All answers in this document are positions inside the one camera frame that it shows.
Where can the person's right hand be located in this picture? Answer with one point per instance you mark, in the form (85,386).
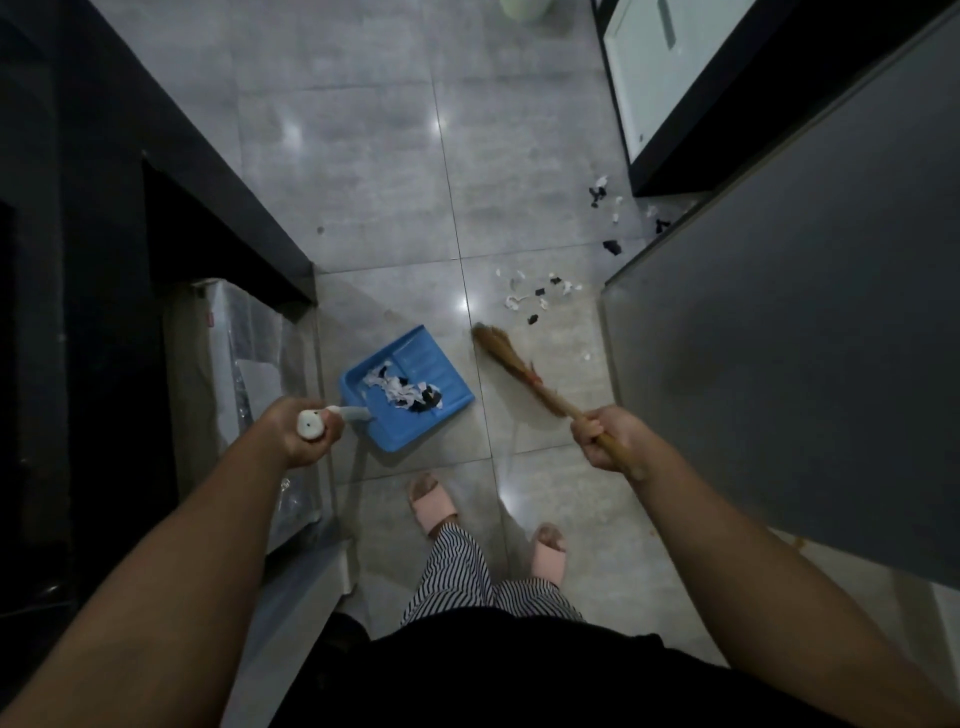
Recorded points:
(626,435)

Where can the person's left hand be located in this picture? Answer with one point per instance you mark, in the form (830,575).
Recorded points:
(289,442)

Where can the person's left fingers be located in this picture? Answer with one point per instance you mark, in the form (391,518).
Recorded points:
(328,437)

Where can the person's right fingers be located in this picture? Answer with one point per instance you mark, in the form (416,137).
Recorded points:
(591,442)

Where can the brown straw broom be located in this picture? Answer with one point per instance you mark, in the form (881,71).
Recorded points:
(517,371)

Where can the person's right forearm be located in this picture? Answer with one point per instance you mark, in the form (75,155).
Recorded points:
(750,585)

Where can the person's left forearm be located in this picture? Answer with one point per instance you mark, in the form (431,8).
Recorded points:
(172,585)

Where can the heap of black white scraps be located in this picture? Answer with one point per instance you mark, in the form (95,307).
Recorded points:
(405,391)

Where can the plastic-wrapped white panel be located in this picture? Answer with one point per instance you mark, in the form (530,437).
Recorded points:
(240,360)

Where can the pink slipper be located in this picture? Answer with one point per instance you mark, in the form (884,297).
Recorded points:
(433,510)
(549,559)

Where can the scattered paper scraps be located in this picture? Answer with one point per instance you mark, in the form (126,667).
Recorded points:
(536,296)
(611,246)

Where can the striped trousers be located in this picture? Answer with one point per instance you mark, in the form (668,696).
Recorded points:
(457,577)

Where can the black shirt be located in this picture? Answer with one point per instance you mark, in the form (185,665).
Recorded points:
(525,682)

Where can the black counter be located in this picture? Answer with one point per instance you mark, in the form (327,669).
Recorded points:
(90,262)

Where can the pale green bin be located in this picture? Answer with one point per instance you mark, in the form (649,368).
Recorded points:
(527,7)

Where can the white panel with black frame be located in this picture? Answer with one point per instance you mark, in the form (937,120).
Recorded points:
(675,67)

